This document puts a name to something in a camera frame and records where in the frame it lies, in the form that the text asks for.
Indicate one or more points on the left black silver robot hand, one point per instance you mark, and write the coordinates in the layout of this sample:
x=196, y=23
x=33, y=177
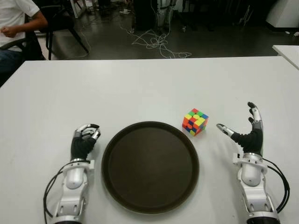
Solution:
x=81, y=147

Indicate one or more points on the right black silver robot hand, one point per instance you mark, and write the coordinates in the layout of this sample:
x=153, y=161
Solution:
x=253, y=142

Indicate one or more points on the multicoloured Rubik's cube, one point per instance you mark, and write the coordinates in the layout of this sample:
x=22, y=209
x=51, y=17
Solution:
x=195, y=121

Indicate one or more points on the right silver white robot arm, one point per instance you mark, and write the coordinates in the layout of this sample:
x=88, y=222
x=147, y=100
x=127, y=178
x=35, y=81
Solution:
x=251, y=172

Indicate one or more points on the round dark brown plate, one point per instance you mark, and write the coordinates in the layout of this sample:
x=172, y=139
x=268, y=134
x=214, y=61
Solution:
x=150, y=166

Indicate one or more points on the white side table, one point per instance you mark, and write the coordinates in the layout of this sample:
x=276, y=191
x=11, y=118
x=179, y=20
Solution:
x=289, y=54

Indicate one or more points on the black armchair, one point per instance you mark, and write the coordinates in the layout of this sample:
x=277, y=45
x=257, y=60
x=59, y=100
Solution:
x=33, y=47

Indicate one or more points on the black chair with splayed legs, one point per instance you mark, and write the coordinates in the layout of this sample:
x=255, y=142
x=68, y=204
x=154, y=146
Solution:
x=63, y=22

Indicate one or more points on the white cabinet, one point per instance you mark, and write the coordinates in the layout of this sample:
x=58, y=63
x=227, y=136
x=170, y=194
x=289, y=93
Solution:
x=285, y=12

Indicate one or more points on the white power strip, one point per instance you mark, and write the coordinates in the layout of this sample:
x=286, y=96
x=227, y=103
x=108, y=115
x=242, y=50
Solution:
x=125, y=11

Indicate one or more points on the black cabinet on casters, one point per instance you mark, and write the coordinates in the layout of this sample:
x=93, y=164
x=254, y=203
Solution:
x=144, y=15

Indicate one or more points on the seated person in white shirt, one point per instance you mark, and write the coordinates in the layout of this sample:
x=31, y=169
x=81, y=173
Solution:
x=11, y=14

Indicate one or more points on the white table frame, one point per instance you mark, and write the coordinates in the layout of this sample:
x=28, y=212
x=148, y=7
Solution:
x=79, y=9

